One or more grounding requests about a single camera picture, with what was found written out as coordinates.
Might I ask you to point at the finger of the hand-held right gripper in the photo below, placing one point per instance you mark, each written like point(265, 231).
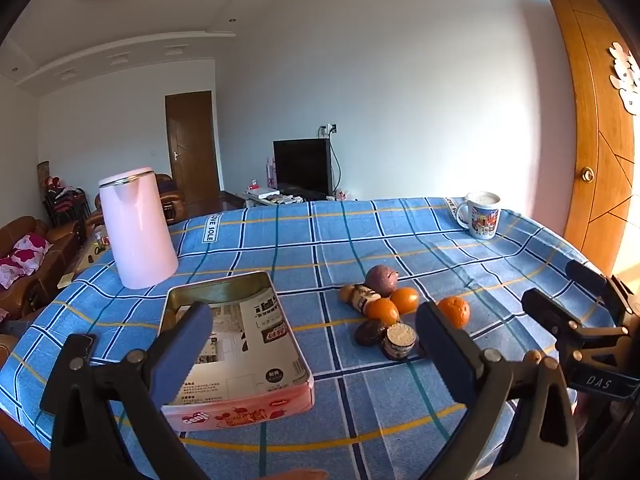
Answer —
point(587, 272)
point(545, 307)

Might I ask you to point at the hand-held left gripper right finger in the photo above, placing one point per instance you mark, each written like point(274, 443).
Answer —
point(442, 355)

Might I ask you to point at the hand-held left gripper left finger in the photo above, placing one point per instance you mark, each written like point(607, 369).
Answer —
point(182, 360)

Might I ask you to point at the orange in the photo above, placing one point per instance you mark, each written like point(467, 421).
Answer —
point(455, 311)
point(384, 311)
point(406, 299)

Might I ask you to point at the pink tin box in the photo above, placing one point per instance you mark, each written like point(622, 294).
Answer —
point(265, 340)

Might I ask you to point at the tan bottle with dark label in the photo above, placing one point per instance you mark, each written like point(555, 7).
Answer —
point(357, 297)

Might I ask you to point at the person's left hand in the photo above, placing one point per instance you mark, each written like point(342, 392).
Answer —
point(300, 475)

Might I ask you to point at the small round speckled jar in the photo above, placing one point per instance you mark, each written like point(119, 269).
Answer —
point(400, 340)

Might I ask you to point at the dark brown passion fruit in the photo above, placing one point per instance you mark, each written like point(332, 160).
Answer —
point(370, 332)

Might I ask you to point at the purple passion fruit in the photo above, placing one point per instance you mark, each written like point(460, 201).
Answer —
point(381, 280)

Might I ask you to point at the metal door knob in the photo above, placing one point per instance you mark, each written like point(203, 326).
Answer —
point(588, 174)

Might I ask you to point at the white printed mug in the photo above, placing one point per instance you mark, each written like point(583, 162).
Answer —
point(482, 217)

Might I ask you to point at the pink electric kettle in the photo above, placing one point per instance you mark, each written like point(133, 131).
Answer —
point(137, 230)

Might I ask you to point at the coffee table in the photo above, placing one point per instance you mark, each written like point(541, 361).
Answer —
point(85, 260)

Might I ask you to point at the light wooden door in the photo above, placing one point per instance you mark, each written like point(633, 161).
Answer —
point(590, 110)

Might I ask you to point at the brown leather armchair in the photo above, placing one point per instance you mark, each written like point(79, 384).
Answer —
point(170, 195)

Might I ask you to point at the low television stand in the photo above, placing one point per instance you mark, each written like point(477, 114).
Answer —
point(235, 201)

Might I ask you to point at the brown leather sofa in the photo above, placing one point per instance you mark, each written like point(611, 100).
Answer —
point(55, 250)

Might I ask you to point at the blue plaid tablecloth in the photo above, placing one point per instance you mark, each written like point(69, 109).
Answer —
point(310, 245)

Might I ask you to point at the white flat box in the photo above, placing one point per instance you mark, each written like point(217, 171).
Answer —
point(264, 192)

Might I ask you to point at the pink floral cushion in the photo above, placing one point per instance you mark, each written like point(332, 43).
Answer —
point(11, 271)
point(32, 247)

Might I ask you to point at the white plastic bag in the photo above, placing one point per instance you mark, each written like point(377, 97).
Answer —
point(344, 194)

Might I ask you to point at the clothes rack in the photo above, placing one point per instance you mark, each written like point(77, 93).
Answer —
point(65, 205)

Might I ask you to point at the white door decoration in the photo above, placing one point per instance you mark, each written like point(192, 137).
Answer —
point(625, 75)

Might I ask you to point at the dark brown room door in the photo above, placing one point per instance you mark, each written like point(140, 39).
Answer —
point(192, 150)

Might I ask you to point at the black television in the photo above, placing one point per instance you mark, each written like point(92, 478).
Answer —
point(302, 167)

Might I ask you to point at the tall woven cylinder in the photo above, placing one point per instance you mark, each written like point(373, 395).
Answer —
point(43, 175)

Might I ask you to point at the wall power outlet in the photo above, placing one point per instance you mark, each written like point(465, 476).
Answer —
point(329, 129)

